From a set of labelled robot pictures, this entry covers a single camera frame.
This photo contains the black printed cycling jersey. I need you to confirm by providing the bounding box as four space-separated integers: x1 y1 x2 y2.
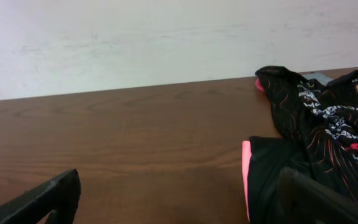
256 66 358 223

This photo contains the light pink shirt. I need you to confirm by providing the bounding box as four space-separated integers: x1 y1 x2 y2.
241 77 265 222

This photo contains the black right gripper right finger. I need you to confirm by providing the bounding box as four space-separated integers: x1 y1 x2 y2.
278 167 358 224

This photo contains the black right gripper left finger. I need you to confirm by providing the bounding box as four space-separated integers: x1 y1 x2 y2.
0 169 81 224

